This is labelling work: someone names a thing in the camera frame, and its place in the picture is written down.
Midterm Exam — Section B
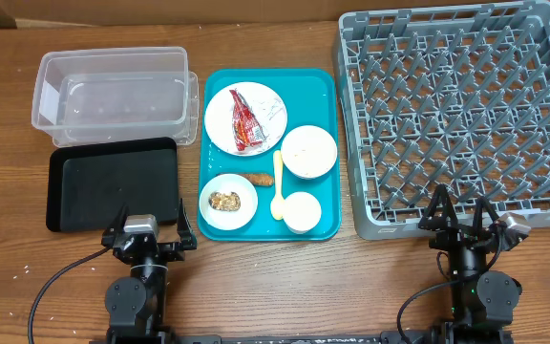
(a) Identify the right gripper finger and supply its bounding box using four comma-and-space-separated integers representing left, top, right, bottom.
472, 196, 499, 230
418, 184, 458, 230

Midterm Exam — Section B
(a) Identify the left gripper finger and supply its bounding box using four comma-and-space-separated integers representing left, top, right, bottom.
101, 204, 129, 247
177, 199, 198, 250

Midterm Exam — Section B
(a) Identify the white bowl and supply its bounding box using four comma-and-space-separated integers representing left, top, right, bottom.
199, 174, 258, 230

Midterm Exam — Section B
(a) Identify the brown food lump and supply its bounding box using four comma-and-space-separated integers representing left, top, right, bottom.
208, 191, 241, 212

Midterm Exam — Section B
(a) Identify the red snack wrapper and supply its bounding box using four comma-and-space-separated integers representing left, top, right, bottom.
230, 89, 265, 152

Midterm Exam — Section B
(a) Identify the white cup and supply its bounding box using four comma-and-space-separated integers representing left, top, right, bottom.
283, 191, 322, 234

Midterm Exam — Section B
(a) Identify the white round plate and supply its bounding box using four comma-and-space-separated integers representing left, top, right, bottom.
203, 81, 287, 157

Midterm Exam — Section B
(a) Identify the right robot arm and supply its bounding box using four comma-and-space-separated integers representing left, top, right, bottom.
418, 184, 531, 343

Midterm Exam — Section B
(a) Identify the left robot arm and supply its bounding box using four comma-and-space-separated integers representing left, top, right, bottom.
101, 203, 198, 343

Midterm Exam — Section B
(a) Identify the grey dishwasher rack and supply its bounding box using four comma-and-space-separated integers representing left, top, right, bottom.
335, 1, 550, 240

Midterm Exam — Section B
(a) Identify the black plastic tray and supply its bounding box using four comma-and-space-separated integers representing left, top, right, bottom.
46, 138, 180, 232

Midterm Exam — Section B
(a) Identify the brown carrot stick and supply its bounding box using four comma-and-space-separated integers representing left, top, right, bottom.
241, 173, 274, 187

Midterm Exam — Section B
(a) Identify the yellow plastic spoon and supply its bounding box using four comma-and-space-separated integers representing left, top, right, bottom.
270, 150, 285, 221

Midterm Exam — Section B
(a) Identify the teal serving tray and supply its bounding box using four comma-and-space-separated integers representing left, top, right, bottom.
198, 69, 342, 242

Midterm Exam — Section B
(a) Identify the clear plastic bin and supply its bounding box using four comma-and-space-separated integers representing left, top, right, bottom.
32, 46, 200, 147

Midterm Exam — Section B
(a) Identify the cardboard backdrop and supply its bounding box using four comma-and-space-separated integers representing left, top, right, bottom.
0, 0, 550, 31

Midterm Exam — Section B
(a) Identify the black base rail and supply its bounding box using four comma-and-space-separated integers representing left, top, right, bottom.
90, 330, 515, 344

